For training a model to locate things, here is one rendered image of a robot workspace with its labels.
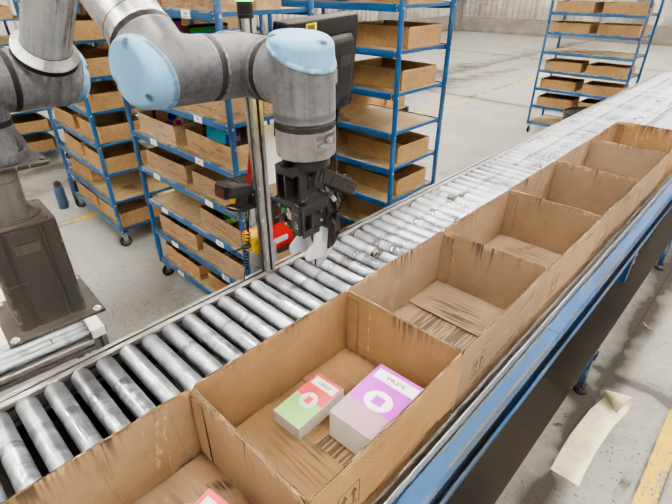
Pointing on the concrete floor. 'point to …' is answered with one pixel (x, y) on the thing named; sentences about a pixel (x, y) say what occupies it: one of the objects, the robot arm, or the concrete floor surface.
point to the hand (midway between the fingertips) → (319, 257)
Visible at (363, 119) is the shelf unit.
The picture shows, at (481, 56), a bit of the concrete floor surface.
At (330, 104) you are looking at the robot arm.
